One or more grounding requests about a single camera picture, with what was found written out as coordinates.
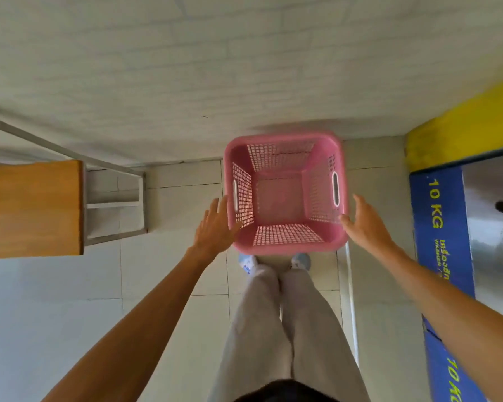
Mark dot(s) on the person's left middle finger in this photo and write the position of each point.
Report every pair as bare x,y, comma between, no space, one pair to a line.
214,209

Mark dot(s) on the person's right hand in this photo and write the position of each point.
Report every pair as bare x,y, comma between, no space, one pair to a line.
371,230

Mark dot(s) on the person's right forearm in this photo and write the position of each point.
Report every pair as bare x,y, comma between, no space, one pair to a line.
452,313

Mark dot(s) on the person's left hand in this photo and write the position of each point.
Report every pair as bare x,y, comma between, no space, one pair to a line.
213,234

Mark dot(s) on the person's left thumb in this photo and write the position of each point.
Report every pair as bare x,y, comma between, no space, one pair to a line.
235,232

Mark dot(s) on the light blue shoe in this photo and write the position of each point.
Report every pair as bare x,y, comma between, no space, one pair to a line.
247,263
301,261

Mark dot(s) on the pink plastic laundry basket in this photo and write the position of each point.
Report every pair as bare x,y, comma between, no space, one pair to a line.
281,205

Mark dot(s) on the light blue right shoe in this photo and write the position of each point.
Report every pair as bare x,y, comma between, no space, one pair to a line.
301,261

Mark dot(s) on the light blue left shoe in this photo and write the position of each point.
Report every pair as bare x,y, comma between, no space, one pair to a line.
247,263

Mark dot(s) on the wooden table with metal frame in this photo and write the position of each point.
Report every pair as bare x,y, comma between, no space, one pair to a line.
29,209

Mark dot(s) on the black shirt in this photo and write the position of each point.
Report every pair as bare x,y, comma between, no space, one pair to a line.
287,392

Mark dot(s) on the beige trousers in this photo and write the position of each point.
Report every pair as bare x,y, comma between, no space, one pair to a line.
285,330

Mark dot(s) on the person's right thumb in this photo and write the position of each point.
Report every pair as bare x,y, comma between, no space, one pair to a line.
347,223

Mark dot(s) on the blue and yellow washing machine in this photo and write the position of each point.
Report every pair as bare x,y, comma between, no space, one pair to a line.
465,133

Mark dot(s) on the person's left forearm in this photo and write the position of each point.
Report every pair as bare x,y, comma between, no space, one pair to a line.
138,330

